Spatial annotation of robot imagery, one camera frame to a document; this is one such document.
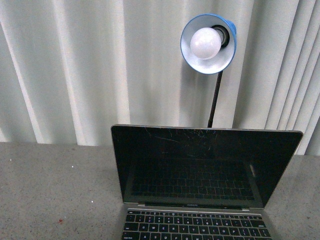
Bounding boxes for grey laptop computer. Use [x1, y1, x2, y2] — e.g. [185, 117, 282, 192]
[111, 124, 303, 240]

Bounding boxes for white light bulb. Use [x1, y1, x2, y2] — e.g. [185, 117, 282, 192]
[190, 27, 222, 60]

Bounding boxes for blue desk lamp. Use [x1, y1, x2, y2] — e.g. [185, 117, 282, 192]
[180, 13, 237, 128]

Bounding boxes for white pleated curtain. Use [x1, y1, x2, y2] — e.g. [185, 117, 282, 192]
[0, 0, 320, 155]

